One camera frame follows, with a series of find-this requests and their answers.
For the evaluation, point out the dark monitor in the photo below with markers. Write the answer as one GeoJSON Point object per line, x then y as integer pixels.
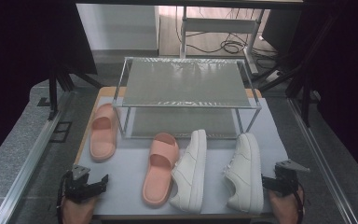
{"type": "Point", "coordinates": [281, 29]}

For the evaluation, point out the person's left hand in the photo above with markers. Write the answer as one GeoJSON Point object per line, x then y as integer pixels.
{"type": "Point", "coordinates": [77, 213]}

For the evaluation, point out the dark curtain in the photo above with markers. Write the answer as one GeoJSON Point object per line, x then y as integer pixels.
{"type": "Point", "coordinates": [18, 46]}
{"type": "Point", "coordinates": [351, 77]}

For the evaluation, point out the black tripod stand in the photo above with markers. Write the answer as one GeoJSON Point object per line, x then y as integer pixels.
{"type": "Point", "coordinates": [53, 90]}

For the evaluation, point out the white power strip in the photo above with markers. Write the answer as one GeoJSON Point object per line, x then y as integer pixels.
{"type": "Point", "coordinates": [275, 75]}

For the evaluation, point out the black floor bracket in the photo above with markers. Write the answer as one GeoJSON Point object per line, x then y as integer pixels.
{"type": "Point", "coordinates": [61, 132]}

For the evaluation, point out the person's right hand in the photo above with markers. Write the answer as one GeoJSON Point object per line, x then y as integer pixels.
{"type": "Point", "coordinates": [286, 208]}

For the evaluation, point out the white cabinet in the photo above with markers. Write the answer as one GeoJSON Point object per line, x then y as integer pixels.
{"type": "Point", "coordinates": [118, 26]}

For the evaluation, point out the white sneaker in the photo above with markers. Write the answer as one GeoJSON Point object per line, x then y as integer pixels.
{"type": "Point", "coordinates": [245, 174]}
{"type": "Point", "coordinates": [189, 174]}

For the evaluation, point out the white desk frame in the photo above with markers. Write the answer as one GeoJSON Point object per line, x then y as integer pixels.
{"type": "Point", "coordinates": [217, 25]}

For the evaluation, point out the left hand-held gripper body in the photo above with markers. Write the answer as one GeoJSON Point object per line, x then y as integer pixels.
{"type": "Point", "coordinates": [77, 186]}

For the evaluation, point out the black metal stand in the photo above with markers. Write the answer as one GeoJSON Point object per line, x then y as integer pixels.
{"type": "Point", "coordinates": [306, 93]}

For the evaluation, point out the pink slipper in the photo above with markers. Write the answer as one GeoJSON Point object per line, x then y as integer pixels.
{"type": "Point", "coordinates": [102, 146]}
{"type": "Point", "coordinates": [157, 186]}

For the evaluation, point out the two-tier metal shoe rack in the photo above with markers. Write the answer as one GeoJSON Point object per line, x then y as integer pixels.
{"type": "Point", "coordinates": [183, 81]}

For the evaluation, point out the aluminium rail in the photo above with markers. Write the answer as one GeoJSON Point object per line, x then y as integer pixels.
{"type": "Point", "coordinates": [320, 155]}
{"type": "Point", "coordinates": [28, 168]}

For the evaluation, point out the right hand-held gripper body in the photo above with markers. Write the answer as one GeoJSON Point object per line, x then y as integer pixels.
{"type": "Point", "coordinates": [287, 182]}

